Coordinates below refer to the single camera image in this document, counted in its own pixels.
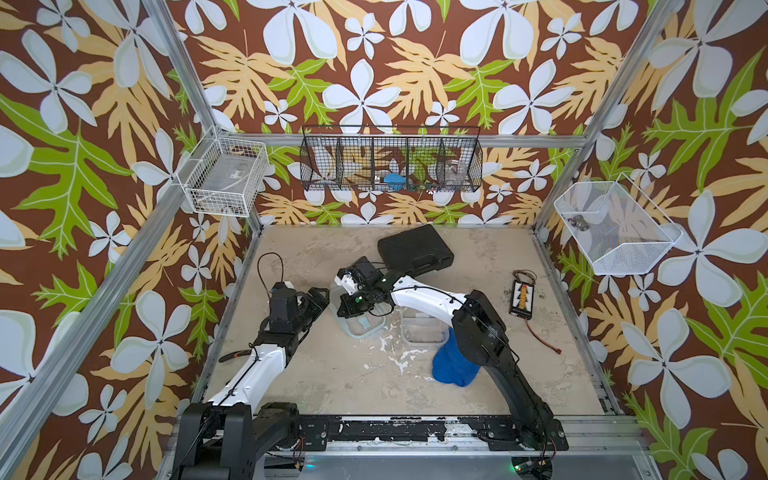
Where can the black yellow charger box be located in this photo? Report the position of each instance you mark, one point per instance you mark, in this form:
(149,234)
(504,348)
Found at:
(522,301)

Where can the white mesh basket right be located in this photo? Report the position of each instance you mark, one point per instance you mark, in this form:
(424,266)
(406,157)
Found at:
(629,233)

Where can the white wire basket left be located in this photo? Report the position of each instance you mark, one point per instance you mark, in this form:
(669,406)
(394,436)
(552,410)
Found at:
(222,174)

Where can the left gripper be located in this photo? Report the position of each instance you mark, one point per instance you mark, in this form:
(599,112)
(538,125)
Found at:
(315,308)

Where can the teal-rimmed lunch box lid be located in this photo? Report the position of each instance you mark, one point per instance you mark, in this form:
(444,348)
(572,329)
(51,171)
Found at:
(361,326)

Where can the black wire wall basket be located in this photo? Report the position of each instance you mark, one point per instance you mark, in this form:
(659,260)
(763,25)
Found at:
(359,157)

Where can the orange handled pliers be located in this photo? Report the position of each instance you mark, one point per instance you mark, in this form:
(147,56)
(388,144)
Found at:
(234,355)

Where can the blue microfiber cloth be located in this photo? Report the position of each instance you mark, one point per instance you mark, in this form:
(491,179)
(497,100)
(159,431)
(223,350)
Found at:
(451,367)

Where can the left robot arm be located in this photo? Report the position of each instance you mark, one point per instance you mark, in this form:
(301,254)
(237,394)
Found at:
(225,437)

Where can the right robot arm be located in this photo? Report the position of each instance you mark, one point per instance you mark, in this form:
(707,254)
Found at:
(480,334)

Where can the blue item in basket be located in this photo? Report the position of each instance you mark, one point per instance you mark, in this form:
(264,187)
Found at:
(395,182)

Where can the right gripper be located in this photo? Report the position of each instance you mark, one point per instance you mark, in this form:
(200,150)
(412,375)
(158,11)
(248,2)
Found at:
(348,310)

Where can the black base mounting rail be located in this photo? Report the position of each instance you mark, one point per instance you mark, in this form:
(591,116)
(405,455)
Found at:
(497,432)

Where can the black plastic tool case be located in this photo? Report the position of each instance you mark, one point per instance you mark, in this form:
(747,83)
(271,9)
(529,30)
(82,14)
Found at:
(416,251)

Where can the clear lunch box container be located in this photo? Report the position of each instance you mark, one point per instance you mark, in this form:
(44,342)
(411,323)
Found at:
(420,329)

